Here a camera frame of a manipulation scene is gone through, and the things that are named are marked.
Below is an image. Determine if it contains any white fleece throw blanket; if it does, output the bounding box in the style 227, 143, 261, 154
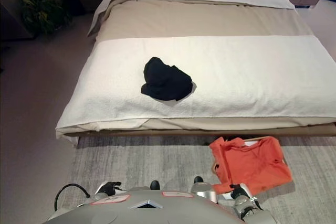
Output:
55, 35, 336, 138

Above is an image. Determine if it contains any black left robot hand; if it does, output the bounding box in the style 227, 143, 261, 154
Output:
100, 181, 122, 195

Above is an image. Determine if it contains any black crumpled garment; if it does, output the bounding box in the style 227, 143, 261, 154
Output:
140, 56, 194, 102

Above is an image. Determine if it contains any black looped cable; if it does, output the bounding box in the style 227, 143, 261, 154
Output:
54, 183, 91, 212

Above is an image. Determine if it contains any green potted plant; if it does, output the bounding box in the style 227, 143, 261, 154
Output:
20, 0, 72, 36

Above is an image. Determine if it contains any silver right robot leg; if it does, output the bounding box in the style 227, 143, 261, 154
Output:
190, 182, 219, 204

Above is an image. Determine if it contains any grey robot torso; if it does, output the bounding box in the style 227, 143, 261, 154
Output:
46, 186, 248, 224

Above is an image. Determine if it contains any bed with white blanket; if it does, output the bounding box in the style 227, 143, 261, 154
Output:
88, 0, 336, 132

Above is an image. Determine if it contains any grey woven rug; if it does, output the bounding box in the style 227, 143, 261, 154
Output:
59, 134, 336, 224

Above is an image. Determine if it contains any orange shirt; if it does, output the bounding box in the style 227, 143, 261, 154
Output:
209, 136, 293, 194

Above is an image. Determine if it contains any wooden frame laundry basket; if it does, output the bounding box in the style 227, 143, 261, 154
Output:
213, 135, 287, 178

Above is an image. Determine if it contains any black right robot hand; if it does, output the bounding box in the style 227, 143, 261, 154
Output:
229, 183, 245, 199

